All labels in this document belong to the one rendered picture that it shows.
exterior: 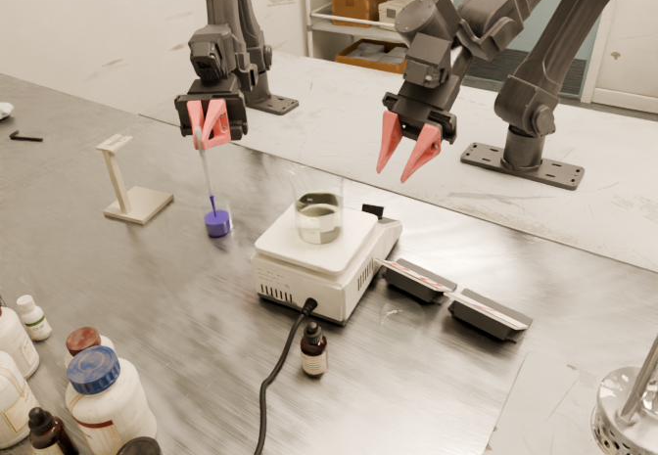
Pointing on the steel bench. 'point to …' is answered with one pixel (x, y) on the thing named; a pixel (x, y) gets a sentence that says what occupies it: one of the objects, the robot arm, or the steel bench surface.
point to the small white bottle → (33, 318)
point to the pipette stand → (140, 200)
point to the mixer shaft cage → (629, 409)
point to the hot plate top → (363, 222)
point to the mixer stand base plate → (546, 411)
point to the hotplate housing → (282, 270)
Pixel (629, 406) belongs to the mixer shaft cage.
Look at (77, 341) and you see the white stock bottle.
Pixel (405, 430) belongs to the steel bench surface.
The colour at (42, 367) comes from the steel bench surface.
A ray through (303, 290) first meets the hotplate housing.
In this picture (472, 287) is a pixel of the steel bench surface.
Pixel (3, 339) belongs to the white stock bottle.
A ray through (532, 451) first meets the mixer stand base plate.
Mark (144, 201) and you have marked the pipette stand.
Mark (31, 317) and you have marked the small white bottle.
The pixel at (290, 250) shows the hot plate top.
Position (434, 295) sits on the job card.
